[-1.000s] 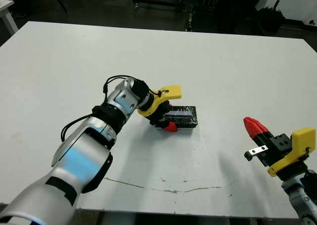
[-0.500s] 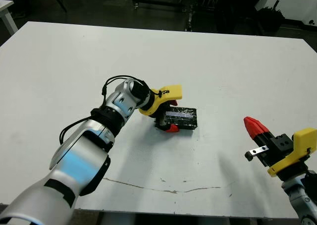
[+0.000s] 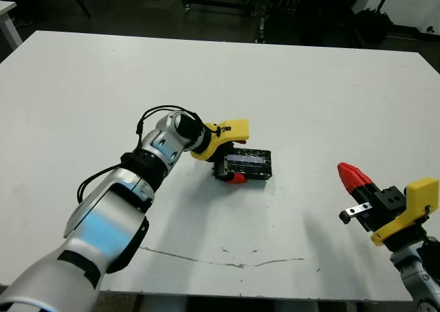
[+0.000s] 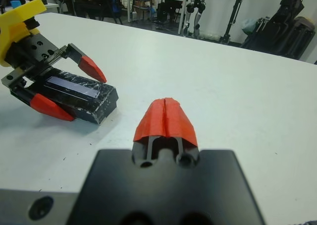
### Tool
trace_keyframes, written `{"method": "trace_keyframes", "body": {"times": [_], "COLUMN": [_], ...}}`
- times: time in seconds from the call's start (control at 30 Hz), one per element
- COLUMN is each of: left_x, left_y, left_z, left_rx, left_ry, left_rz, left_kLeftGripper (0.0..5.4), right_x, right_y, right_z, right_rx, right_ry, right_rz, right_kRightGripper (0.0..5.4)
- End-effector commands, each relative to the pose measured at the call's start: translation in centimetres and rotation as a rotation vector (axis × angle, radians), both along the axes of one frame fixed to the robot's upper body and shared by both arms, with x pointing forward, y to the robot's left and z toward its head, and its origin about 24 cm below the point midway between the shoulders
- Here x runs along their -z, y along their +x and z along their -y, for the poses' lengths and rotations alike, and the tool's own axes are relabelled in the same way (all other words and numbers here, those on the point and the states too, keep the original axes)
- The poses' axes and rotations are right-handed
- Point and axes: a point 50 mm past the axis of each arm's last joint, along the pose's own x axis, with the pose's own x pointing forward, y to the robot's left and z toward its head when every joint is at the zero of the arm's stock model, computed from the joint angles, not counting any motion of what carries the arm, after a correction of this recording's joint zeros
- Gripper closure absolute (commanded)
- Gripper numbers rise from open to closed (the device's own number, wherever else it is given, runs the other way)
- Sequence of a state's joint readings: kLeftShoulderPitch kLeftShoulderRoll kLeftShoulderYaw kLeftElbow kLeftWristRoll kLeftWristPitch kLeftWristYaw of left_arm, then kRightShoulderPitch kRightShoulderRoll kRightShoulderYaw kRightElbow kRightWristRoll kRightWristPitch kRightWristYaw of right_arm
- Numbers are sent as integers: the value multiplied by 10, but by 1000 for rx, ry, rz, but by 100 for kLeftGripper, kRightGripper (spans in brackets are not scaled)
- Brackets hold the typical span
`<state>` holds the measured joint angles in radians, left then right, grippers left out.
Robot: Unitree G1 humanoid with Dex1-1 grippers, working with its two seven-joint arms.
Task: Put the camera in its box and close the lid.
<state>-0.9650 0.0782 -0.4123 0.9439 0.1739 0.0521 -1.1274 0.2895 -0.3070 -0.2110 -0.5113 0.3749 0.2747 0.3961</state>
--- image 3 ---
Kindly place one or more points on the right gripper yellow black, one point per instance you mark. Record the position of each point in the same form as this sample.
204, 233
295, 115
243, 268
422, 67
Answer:
416, 205

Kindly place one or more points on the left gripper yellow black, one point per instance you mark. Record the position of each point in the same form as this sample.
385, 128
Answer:
230, 130

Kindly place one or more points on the black scuffed box lid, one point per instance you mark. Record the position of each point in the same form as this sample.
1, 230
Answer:
254, 167

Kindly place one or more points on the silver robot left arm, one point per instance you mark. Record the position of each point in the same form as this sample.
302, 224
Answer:
103, 222

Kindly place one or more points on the small black floor object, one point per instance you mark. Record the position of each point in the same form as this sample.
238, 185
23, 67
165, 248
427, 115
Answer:
431, 28

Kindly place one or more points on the white side table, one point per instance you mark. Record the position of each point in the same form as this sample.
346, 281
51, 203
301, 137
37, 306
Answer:
8, 20

